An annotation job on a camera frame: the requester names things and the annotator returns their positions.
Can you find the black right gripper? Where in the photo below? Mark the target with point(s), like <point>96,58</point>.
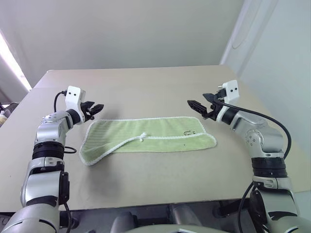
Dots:
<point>213,110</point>

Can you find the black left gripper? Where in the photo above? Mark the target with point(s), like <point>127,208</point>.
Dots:
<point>87,114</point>

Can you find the green towel with white trim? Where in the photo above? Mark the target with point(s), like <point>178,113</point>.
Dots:
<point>150,145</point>

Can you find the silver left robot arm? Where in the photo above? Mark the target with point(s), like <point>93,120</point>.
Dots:
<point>46,136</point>

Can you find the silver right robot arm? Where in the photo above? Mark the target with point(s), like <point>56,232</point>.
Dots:
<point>262,138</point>

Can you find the dark clutter pile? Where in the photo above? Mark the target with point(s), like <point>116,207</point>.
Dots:
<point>6,114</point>

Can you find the grey robot torso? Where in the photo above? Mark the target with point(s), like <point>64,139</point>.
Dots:
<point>170,229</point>

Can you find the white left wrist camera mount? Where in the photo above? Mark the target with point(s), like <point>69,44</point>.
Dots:
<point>73,97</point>

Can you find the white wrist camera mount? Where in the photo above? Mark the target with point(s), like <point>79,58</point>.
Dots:
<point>232,91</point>
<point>73,97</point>

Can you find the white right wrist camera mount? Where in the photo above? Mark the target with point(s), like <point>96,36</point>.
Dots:
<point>232,91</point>

